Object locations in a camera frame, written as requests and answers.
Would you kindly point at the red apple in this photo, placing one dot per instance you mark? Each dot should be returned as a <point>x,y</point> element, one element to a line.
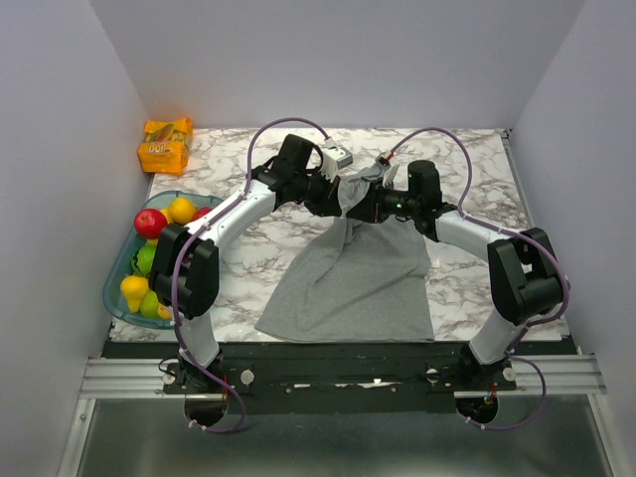
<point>149,223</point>

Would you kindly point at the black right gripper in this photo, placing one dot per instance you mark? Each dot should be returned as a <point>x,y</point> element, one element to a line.
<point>370,210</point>

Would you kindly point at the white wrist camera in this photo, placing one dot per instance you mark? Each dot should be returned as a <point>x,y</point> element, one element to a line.
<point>335,157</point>
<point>388,170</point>

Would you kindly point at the green lime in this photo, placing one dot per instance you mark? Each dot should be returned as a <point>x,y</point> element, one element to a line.
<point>148,305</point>

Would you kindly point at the yellow pear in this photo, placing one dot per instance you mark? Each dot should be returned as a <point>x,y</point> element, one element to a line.
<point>133,289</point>

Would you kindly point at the teal plastic fruit tray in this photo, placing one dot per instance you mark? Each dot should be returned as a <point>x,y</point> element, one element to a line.
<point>113,300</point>

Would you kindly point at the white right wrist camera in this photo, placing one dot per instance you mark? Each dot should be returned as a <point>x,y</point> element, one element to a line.
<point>388,170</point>

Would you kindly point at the grey tank top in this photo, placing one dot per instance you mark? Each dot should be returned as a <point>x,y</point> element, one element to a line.
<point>356,282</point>

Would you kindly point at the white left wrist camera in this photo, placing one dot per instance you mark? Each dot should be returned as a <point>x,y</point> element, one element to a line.
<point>335,157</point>

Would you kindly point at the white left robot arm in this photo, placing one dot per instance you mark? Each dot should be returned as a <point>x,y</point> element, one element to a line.
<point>185,273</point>

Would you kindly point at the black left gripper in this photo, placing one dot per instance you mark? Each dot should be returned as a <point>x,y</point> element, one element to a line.
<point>329,205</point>

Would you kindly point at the aluminium rail frame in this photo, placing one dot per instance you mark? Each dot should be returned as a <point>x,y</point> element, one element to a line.
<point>565,375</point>

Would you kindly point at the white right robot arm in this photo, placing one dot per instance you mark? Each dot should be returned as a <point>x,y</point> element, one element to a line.
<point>527,285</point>

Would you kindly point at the yellow lemon under apple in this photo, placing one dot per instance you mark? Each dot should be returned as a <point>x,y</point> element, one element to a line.
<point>166,214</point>

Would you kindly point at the orange yellow fruit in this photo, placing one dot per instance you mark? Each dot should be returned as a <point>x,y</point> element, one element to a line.
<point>163,312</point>

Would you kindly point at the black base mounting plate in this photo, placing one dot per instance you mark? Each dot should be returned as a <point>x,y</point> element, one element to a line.
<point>280,378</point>

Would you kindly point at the red dragon fruit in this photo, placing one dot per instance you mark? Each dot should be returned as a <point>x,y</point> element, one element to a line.
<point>201,213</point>

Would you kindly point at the green striped melon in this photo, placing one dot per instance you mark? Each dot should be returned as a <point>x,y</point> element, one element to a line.
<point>141,261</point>

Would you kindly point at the orange snack bag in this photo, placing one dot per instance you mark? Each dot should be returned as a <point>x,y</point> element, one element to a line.
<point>165,148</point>

